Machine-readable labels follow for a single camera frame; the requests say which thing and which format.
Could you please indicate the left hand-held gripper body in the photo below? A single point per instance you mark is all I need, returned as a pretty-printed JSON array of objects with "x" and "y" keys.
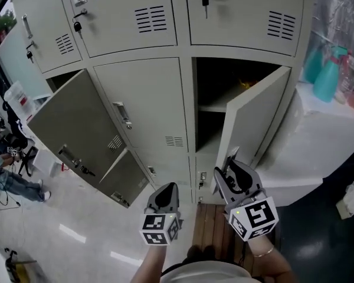
[{"x": 160, "y": 220}]

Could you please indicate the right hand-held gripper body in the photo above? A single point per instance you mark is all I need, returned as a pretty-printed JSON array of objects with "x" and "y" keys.
[{"x": 250, "y": 214}]

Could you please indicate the grey metal locker door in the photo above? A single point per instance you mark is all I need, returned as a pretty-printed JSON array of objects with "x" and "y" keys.
[
  {"x": 124, "y": 175},
  {"x": 253, "y": 113},
  {"x": 76, "y": 122}
]

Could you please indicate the person's left forearm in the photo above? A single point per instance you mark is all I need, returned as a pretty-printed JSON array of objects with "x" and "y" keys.
[{"x": 149, "y": 264}]

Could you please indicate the person's right forearm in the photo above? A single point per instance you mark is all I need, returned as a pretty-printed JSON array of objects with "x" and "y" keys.
[{"x": 268, "y": 264}]

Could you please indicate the black locker key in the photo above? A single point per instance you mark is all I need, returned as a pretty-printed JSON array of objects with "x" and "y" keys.
[
  {"x": 205, "y": 0},
  {"x": 200, "y": 184},
  {"x": 85, "y": 169},
  {"x": 77, "y": 26},
  {"x": 29, "y": 54}
]

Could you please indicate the grey steel locker cabinet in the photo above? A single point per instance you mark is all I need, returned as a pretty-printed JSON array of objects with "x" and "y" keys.
[{"x": 186, "y": 105}]

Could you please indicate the group of grey locker doors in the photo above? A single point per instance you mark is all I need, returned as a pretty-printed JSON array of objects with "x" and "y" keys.
[{"x": 129, "y": 25}]

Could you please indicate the wooden slat platform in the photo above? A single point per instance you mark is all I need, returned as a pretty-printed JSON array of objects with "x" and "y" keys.
[{"x": 212, "y": 228}]

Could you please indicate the person's white shirt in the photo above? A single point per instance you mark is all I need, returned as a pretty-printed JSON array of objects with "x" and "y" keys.
[{"x": 206, "y": 274}]

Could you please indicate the white counter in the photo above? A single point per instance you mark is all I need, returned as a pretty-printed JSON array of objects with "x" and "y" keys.
[{"x": 306, "y": 134}]

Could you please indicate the white floor box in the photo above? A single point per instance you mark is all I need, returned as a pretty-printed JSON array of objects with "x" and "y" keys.
[{"x": 45, "y": 162}]

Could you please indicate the teal spray bottle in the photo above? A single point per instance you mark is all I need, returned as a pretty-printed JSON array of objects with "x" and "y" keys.
[{"x": 327, "y": 81}]

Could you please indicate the pink plastic bottle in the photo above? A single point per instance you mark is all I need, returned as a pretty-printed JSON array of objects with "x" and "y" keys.
[{"x": 349, "y": 75}]

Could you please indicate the black chair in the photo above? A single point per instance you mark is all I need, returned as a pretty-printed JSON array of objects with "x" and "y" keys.
[{"x": 16, "y": 128}]

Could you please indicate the clear plastic container red label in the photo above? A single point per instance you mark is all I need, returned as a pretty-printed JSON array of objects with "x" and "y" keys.
[{"x": 16, "y": 97}]

